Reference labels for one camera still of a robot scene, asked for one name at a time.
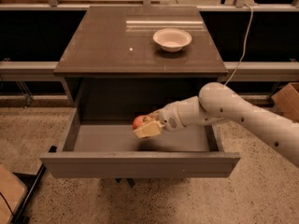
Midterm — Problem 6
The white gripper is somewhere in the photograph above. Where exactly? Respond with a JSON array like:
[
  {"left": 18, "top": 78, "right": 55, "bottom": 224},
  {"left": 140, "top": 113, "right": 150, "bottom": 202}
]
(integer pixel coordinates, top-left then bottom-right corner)
[{"left": 134, "top": 102, "right": 185, "bottom": 138}]

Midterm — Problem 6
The red apple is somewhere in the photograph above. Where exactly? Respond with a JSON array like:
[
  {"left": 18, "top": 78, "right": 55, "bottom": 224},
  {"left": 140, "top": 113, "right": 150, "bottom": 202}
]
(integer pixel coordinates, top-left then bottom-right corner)
[{"left": 133, "top": 115, "right": 152, "bottom": 130}]

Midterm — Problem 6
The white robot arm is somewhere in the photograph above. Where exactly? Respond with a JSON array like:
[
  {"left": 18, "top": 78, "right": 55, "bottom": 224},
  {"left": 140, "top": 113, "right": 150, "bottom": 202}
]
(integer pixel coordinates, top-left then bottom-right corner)
[{"left": 133, "top": 82, "right": 299, "bottom": 166}]

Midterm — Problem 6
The grey open top drawer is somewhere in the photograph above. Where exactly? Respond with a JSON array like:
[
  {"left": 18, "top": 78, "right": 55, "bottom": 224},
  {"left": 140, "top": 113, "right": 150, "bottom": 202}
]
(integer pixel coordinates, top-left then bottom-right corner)
[{"left": 40, "top": 109, "right": 240, "bottom": 179}]

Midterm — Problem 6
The dark brown cabinet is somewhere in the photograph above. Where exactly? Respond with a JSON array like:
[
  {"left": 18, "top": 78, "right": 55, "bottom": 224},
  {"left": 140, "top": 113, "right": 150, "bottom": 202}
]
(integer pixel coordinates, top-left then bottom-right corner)
[{"left": 54, "top": 7, "right": 227, "bottom": 122}]

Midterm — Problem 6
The white paper bowl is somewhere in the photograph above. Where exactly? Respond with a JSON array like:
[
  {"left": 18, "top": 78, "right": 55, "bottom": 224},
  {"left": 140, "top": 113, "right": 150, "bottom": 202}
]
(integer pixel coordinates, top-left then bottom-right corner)
[{"left": 153, "top": 28, "right": 192, "bottom": 52}]

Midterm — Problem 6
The cardboard box at right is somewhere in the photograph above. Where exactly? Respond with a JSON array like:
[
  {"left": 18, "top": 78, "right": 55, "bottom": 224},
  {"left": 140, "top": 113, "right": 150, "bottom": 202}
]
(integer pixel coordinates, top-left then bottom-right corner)
[{"left": 272, "top": 82, "right": 299, "bottom": 121}]

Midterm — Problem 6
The cardboard box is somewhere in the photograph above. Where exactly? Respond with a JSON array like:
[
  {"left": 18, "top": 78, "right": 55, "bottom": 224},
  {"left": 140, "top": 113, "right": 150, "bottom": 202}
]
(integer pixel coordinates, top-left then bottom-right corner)
[
  {"left": 272, "top": 82, "right": 299, "bottom": 121},
  {"left": 0, "top": 164, "right": 27, "bottom": 224}
]

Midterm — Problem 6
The black floor stand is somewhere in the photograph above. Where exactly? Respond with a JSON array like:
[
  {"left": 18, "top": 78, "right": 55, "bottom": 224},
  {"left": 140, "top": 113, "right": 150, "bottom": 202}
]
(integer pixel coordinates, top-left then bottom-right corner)
[{"left": 10, "top": 145, "right": 58, "bottom": 224}]

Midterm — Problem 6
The cardboard box at left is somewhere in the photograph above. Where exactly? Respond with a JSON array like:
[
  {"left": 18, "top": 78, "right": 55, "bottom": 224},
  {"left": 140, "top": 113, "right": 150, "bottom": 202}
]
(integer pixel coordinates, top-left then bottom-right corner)
[{"left": 0, "top": 164, "right": 27, "bottom": 224}]

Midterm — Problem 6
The white cable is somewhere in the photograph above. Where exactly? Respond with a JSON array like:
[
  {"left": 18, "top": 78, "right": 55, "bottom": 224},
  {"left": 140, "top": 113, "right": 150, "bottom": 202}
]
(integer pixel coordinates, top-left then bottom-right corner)
[{"left": 223, "top": 3, "right": 254, "bottom": 87}]

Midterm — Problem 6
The metal rail frame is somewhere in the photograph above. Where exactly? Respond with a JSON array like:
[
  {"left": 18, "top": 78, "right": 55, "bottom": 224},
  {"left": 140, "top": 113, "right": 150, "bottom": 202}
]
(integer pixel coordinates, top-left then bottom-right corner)
[{"left": 1, "top": 0, "right": 298, "bottom": 93}]

